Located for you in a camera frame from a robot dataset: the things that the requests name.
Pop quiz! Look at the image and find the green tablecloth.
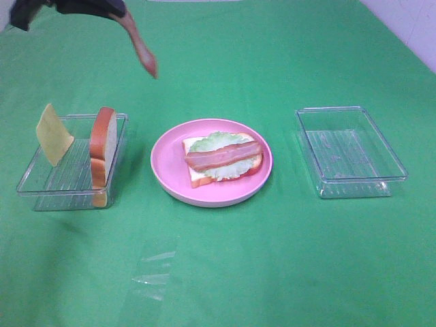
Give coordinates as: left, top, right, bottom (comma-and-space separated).
1, 1, 435, 326

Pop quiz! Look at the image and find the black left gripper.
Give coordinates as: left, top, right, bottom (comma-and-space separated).
10, 0, 126, 31

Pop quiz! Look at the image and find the clear left plastic container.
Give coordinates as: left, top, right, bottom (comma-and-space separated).
16, 113, 129, 211

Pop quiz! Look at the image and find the clear right plastic container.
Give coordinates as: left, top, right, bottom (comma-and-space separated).
295, 106, 408, 199

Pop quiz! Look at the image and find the green lettuce leaf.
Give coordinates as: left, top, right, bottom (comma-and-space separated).
183, 131, 263, 187

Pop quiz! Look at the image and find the yellow cheese slice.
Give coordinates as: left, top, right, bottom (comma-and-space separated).
36, 104, 74, 167

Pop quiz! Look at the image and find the bread slice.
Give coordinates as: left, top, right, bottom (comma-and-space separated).
183, 131, 263, 188
89, 107, 117, 190

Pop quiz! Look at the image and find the clear plastic container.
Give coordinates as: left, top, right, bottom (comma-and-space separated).
16, 113, 129, 211
295, 106, 408, 199

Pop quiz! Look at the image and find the clear tape strip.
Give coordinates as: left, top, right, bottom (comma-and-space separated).
130, 237, 179, 302

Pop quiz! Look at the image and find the pink plate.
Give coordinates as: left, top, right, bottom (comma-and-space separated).
150, 119, 273, 208

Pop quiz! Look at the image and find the bacon strip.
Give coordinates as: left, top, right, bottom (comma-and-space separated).
115, 10, 158, 79
185, 141, 262, 171

